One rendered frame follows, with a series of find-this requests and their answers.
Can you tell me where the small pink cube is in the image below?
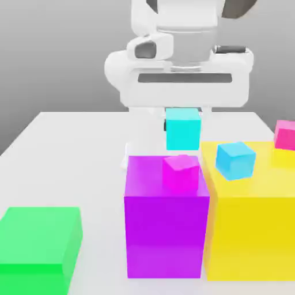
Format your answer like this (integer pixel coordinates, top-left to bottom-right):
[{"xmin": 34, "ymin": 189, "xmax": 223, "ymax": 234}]
[{"xmin": 274, "ymin": 119, "xmax": 295, "ymax": 152}]

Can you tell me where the small cyan cube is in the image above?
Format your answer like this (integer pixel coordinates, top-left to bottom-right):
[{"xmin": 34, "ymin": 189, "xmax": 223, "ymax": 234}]
[{"xmin": 165, "ymin": 107, "xmax": 202, "ymax": 151}]

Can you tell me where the small magenta cube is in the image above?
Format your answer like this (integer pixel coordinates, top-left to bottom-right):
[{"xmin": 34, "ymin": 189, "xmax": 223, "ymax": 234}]
[{"xmin": 162, "ymin": 154, "xmax": 201, "ymax": 192}]

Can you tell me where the large green box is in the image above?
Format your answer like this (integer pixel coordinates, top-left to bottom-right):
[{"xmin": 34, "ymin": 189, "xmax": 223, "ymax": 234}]
[{"xmin": 0, "ymin": 206, "xmax": 84, "ymax": 295}]

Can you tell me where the small light blue cube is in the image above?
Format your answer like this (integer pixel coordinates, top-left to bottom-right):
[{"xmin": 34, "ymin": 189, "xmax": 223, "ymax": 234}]
[{"xmin": 215, "ymin": 141, "xmax": 257, "ymax": 182}]

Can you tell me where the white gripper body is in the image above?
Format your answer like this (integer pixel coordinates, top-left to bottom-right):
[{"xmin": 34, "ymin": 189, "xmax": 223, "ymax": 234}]
[{"xmin": 104, "ymin": 47, "xmax": 255, "ymax": 109}]

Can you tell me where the large yellow box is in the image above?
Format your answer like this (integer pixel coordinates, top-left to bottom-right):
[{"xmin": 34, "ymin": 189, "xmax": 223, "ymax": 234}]
[{"xmin": 200, "ymin": 141, "xmax": 295, "ymax": 282}]

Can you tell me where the large purple box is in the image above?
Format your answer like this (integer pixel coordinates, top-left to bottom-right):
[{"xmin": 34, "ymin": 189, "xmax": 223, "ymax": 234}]
[{"xmin": 123, "ymin": 155, "xmax": 211, "ymax": 280}]

